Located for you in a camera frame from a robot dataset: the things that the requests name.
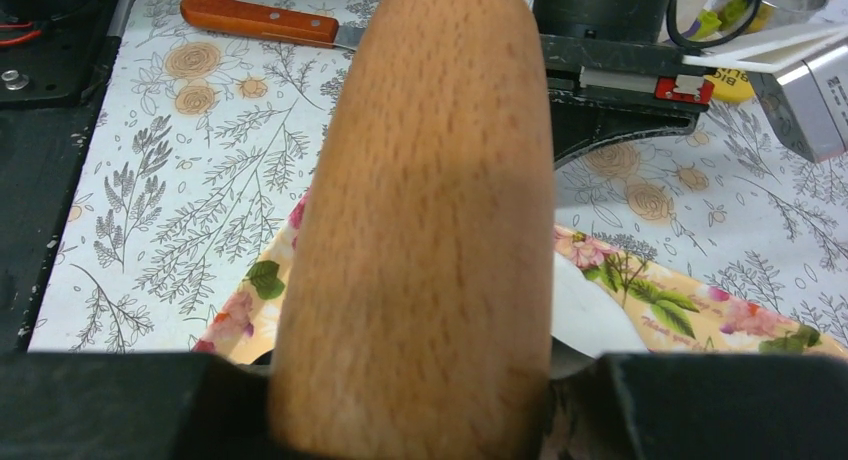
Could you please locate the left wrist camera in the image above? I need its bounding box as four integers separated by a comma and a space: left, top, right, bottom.
684, 23, 847, 163

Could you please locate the white dough ball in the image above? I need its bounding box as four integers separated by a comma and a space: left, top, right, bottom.
551, 253, 648, 358

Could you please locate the floral cutting board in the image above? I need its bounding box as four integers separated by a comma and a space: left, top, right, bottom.
193, 181, 847, 375

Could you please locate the yellow round token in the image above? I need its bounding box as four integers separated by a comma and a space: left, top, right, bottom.
706, 68, 755, 104

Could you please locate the wooden double-ended roller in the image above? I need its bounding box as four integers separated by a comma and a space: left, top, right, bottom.
268, 0, 554, 459

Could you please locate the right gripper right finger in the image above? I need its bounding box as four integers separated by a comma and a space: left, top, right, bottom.
540, 353, 847, 459

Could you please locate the metal scraper red handle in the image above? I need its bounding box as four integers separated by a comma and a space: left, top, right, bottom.
180, 0, 365, 51

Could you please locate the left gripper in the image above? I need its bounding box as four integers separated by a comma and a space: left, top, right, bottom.
532, 0, 714, 169

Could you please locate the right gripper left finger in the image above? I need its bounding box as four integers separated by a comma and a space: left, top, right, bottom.
1, 353, 273, 459

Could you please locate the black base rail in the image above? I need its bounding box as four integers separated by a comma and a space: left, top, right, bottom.
1, 0, 134, 353

